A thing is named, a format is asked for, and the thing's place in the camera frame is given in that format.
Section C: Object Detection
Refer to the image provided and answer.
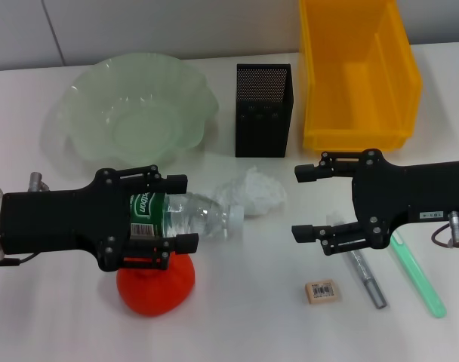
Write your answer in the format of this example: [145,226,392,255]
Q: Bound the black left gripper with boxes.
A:
[2,164,188,272]

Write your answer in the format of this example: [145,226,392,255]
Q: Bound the beige eraser with barcode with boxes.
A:
[304,278,343,305]

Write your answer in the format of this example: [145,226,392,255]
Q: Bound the grey pen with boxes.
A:
[326,213,388,310]

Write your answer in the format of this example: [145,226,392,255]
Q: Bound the yellow plastic bin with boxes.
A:
[297,0,424,153]

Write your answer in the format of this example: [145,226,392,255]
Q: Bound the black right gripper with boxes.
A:
[291,149,459,258]

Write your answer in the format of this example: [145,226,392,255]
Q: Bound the white paper ball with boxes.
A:
[214,167,288,218]

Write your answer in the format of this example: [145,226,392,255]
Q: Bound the black mesh pen holder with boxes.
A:
[235,63,293,158]

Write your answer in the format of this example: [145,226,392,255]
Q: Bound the orange red fruit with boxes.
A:
[116,254,196,317]

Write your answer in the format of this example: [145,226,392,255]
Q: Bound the green pen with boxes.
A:
[389,232,448,319]

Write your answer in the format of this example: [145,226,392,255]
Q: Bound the right arm cable with connector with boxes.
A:
[432,210,459,249]

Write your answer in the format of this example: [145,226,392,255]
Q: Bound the pale green glass fruit plate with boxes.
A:
[39,52,220,171]

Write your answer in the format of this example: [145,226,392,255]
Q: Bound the clear green-label water bottle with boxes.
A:
[129,191,246,242]

